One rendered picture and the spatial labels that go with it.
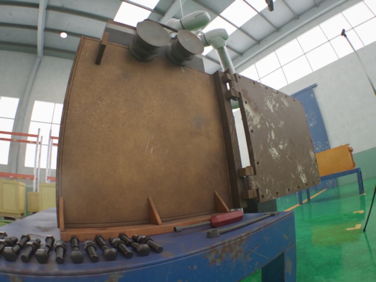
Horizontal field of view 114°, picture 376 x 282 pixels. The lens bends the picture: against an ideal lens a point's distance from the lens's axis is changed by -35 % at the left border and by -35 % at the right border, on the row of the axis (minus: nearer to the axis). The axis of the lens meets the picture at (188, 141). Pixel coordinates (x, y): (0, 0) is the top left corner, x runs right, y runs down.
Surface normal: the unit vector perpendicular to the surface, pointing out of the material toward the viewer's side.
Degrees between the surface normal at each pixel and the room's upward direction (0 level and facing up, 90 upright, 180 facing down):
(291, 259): 90
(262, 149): 90
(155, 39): 90
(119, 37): 90
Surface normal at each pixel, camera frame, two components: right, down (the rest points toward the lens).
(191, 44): 0.57, -0.29
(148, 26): 0.66, 0.33
